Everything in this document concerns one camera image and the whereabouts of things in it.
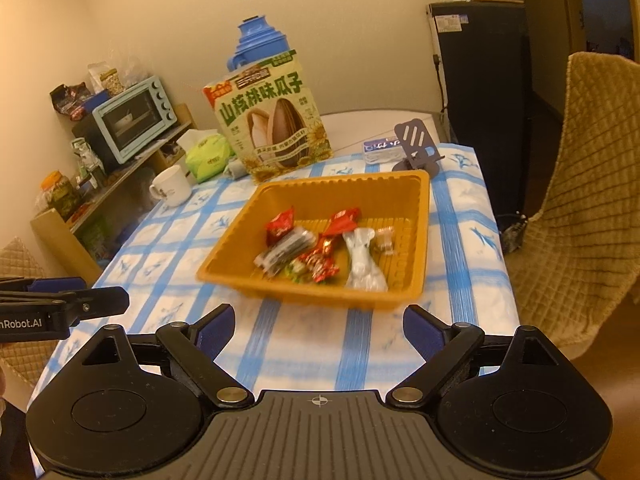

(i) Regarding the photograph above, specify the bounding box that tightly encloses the grey phone stand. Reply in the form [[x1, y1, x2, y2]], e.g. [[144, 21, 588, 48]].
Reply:
[[391, 117, 445, 177]]

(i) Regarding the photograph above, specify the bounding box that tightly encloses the blue thermos jug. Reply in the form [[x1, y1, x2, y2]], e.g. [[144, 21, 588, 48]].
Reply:
[[227, 15, 292, 72]]

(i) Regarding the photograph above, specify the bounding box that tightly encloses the light blue toaster oven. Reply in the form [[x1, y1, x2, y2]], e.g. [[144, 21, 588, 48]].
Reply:
[[91, 76, 179, 165]]

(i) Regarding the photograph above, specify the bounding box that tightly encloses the small red candy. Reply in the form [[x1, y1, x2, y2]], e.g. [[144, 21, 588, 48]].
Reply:
[[306, 237, 337, 265], [310, 261, 341, 284]]

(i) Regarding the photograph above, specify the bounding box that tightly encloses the red black snack bag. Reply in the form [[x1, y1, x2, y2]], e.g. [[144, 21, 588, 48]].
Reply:
[[49, 82, 93, 122]]

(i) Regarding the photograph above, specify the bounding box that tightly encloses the plastic jar orange lid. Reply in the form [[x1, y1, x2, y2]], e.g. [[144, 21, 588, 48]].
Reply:
[[40, 171, 83, 221]]

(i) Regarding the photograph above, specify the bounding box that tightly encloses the orange plastic tray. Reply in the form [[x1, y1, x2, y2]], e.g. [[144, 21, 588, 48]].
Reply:
[[196, 170, 432, 313]]

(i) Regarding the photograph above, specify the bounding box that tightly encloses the green white bag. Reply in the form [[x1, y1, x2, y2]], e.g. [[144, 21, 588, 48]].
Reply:
[[70, 137, 103, 186]]

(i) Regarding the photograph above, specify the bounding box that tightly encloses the white mug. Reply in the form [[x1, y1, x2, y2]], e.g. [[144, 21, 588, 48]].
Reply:
[[149, 165, 193, 207]]

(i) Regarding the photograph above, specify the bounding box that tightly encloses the white jelly tube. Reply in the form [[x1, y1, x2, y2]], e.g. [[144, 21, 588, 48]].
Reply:
[[342, 227, 390, 292]]

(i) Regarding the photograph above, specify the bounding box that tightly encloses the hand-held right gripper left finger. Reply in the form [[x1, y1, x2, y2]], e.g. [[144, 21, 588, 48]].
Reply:
[[75, 304, 256, 408]]

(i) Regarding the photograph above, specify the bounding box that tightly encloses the dark red snack packet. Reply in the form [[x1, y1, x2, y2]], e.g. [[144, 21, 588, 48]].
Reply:
[[264, 207, 297, 247]]

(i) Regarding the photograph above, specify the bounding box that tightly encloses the chair with quilted cover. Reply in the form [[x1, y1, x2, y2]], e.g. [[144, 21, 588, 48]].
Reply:
[[520, 51, 640, 361], [0, 237, 61, 386]]

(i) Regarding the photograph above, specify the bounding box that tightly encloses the clear packet dark snack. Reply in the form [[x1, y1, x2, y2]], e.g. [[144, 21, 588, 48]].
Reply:
[[254, 225, 316, 277]]

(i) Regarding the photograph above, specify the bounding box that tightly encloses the clear bag of nuts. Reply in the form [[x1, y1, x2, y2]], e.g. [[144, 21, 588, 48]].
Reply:
[[87, 62, 126, 96]]

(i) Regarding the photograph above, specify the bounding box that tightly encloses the dark metal object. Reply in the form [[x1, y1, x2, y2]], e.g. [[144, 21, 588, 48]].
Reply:
[[500, 212, 531, 253]]

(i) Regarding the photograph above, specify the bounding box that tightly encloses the brown candy clear wrapper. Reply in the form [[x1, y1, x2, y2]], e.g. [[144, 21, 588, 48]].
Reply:
[[372, 227, 396, 256]]

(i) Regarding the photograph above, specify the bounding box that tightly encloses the black refrigerator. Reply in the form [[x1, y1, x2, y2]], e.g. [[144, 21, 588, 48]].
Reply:
[[426, 0, 533, 216]]

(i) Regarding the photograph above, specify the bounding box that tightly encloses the green snack packet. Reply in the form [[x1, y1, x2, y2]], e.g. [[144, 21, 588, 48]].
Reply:
[[284, 260, 311, 283]]

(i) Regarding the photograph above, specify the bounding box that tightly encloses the black microwave oven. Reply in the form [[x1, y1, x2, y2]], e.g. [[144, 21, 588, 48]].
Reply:
[[71, 110, 121, 171]]

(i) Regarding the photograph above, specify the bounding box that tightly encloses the wooden shelf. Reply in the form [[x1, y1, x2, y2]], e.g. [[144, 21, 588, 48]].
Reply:
[[30, 104, 196, 271]]

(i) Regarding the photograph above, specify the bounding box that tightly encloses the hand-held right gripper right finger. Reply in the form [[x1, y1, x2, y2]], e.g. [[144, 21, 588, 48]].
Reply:
[[385, 304, 566, 408]]

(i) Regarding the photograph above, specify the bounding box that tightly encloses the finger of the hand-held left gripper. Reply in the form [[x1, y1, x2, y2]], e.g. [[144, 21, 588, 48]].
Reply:
[[0, 286, 130, 328], [0, 276, 88, 292]]

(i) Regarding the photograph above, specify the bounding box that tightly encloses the black power cable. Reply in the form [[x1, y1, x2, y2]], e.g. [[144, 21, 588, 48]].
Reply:
[[432, 52, 453, 113]]

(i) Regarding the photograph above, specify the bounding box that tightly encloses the red pillow snack packet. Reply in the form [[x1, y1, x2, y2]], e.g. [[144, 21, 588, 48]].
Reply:
[[322, 206, 362, 238]]

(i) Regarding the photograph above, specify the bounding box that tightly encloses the blue checked tablecloth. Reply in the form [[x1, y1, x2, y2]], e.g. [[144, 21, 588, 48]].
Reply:
[[27, 145, 521, 476]]

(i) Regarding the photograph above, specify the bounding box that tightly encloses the sunflower seed bag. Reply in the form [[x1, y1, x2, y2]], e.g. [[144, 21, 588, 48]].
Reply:
[[202, 50, 333, 183]]

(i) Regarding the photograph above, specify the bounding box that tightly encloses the green tissue pack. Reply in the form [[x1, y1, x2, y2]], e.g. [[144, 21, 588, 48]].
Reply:
[[177, 129, 235, 184]]

